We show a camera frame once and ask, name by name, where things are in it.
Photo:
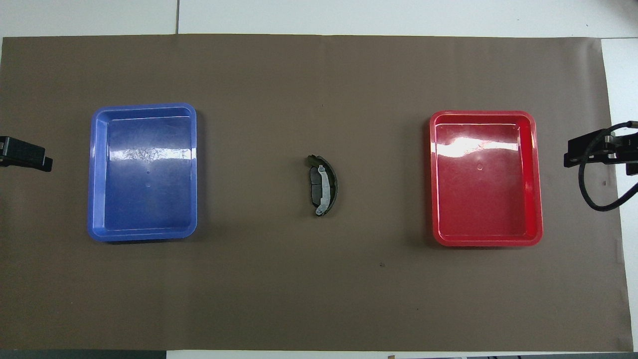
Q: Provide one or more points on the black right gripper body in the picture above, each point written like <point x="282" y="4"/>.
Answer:
<point x="625" y="147"/>

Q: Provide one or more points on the dark grey brake pad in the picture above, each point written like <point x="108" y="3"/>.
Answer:
<point x="314" y="187"/>

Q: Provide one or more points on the curved brake shoe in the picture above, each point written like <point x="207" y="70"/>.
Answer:
<point x="332" y="187"/>

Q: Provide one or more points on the red plastic tray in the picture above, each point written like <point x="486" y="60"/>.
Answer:
<point x="483" y="199"/>

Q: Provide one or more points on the brown paper table mat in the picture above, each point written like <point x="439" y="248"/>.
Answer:
<point x="319" y="75"/>

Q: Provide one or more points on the blue plastic tray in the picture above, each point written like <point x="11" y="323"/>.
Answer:
<point x="149" y="199"/>

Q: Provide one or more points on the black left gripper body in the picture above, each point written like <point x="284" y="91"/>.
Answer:
<point x="9" y="146"/>

